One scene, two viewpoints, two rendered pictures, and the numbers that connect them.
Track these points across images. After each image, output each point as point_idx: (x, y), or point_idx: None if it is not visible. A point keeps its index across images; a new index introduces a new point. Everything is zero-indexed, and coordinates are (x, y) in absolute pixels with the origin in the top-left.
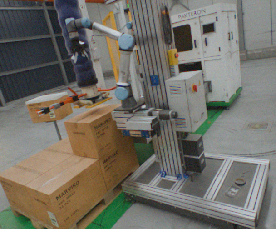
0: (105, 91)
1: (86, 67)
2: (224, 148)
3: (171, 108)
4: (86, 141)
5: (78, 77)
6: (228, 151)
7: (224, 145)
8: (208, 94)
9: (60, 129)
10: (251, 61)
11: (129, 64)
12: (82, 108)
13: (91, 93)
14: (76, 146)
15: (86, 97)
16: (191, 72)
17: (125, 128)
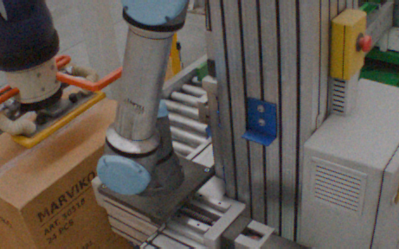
0: (86, 71)
1: (16, 7)
2: None
3: (308, 232)
4: (17, 243)
5: None
6: None
7: None
8: (389, 32)
9: None
10: None
11: (163, 75)
12: (56, 1)
13: (35, 90)
14: None
15: (19, 101)
16: None
17: (136, 240)
